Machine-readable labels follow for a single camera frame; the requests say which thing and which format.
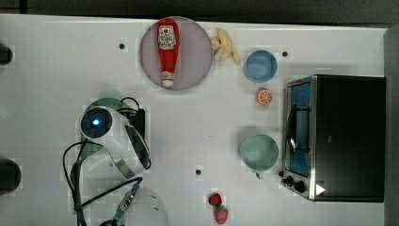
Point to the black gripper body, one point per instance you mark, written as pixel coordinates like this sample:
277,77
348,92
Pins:
138,120

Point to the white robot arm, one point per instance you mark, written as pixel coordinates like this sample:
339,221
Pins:
107,185

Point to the grey round plate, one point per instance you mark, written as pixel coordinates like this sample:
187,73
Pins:
194,60

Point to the red plush ketchup bottle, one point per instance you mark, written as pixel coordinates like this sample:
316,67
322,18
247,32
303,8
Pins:
168,41

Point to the red strawberry toy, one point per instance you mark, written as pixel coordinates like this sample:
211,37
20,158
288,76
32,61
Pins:
215,200

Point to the yellow plush banana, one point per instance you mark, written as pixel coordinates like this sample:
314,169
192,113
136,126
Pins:
223,45

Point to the green mug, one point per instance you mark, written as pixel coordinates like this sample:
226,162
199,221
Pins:
260,153

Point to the red strawberry with green leaves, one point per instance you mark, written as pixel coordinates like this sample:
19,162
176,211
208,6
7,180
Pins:
221,214

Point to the orange slice toy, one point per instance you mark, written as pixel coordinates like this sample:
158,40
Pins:
264,97

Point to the blue bowl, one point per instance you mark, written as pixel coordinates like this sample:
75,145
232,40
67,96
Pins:
261,66

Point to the black cylindrical cup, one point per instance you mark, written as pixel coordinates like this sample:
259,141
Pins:
10,176

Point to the black cylinder upper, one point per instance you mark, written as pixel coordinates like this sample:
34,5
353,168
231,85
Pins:
6,55

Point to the black toaster oven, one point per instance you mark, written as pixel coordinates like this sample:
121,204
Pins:
334,136

